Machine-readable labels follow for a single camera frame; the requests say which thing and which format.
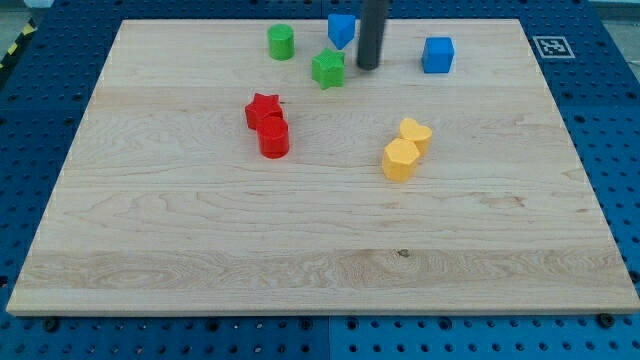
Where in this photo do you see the black white fiducial marker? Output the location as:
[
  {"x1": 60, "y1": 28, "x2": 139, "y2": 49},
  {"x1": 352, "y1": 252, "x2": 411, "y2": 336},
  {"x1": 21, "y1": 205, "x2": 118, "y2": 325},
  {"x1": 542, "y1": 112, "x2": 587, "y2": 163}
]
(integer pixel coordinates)
[{"x1": 533, "y1": 36, "x2": 575, "y2": 59}]

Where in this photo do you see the blue triangle block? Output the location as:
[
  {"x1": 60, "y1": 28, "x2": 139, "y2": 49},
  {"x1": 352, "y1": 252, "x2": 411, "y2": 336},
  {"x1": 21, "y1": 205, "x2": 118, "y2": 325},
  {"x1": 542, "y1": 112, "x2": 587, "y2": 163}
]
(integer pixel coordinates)
[{"x1": 328, "y1": 14, "x2": 356, "y2": 50}]

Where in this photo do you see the blue cube block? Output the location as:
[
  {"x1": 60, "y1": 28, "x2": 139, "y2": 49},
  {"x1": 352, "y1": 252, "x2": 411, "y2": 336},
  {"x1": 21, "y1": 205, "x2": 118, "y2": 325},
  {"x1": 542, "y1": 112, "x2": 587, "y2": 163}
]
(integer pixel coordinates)
[{"x1": 421, "y1": 37, "x2": 455, "y2": 73}]

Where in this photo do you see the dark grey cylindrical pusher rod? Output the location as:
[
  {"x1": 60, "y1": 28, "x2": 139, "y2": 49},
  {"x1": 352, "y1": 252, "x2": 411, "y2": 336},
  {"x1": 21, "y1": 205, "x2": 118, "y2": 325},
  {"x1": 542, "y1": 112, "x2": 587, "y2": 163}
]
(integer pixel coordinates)
[{"x1": 356, "y1": 0, "x2": 389, "y2": 71}]

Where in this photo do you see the light wooden board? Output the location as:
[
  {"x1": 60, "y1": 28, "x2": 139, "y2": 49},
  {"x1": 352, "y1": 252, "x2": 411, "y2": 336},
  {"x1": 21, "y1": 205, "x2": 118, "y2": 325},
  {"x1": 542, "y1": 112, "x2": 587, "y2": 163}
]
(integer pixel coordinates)
[{"x1": 7, "y1": 19, "x2": 639, "y2": 317}]

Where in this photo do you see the black bolt front right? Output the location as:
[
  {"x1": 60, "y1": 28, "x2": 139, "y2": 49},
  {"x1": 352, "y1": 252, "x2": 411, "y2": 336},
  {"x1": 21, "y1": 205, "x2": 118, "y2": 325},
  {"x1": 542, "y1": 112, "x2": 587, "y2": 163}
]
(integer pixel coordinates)
[{"x1": 597, "y1": 313, "x2": 616, "y2": 329}]

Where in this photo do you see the black bolt front left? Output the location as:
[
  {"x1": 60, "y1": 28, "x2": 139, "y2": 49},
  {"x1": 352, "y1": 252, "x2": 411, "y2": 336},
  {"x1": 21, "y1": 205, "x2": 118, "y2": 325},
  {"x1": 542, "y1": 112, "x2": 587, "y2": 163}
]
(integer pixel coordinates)
[{"x1": 42, "y1": 317, "x2": 60, "y2": 333}]

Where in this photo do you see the black bolt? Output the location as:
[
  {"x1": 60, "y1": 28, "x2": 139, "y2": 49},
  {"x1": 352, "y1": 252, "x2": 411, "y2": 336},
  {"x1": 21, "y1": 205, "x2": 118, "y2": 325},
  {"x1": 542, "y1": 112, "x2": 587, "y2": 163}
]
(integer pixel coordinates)
[
  {"x1": 597, "y1": 313, "x2": 616, "y2": 329},
  {"x1": 42, "y1": 317, "x2": 60, "y2": 333}
]

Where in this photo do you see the yellow black hazard tape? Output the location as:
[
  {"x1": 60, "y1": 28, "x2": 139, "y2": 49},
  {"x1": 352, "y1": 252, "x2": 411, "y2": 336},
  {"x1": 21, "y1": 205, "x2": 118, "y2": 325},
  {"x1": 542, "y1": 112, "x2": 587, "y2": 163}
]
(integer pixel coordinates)
[{"x1": 1, "y1": 18, "x2": 38, "y2": 72}]

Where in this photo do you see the yellow heart block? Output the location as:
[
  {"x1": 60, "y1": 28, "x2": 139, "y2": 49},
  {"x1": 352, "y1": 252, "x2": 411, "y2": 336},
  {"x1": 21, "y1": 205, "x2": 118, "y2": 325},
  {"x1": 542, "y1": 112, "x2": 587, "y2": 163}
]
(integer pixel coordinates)
[{"x1": 399, "y1": 118, "x2": 433, "y2": 156}]

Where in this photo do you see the green cylinder block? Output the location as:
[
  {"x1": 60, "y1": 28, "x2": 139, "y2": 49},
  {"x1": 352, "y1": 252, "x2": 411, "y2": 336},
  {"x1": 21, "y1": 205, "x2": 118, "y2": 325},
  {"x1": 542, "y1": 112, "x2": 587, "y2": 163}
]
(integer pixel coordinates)
[{"x1": 267, "y1": 23, "x2": 295, "y2": 61}]

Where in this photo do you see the yellow hexagon block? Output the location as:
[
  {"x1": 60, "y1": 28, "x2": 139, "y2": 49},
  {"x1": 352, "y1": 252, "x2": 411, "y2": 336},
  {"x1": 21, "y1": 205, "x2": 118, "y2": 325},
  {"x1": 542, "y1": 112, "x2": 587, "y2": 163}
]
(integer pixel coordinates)
[{"x1": 382, "y1": 138, "x2": 420, "y2": 182}]

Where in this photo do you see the red star block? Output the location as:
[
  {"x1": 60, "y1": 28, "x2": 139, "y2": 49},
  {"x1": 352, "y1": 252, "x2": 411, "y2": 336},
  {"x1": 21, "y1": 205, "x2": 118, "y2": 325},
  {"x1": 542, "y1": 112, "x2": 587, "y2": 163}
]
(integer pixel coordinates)
[{"x1": 244, "y1": 93, "x2": 283, "y2": 130}]

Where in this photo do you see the green star block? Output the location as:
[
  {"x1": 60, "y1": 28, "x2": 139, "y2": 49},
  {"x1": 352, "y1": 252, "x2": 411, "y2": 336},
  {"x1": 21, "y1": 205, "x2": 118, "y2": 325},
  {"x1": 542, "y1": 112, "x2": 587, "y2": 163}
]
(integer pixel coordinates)
[{"x1": 311, "y1": 48, "x2": 345, "y2": 90}]

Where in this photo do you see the red cylinder block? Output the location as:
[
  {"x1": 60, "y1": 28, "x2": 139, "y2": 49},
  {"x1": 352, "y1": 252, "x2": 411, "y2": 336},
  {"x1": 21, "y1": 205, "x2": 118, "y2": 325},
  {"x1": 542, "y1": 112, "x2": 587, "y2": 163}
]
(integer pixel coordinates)
[{"x1": 256, "y1": 116, "x2": 290, "y2": 159}]

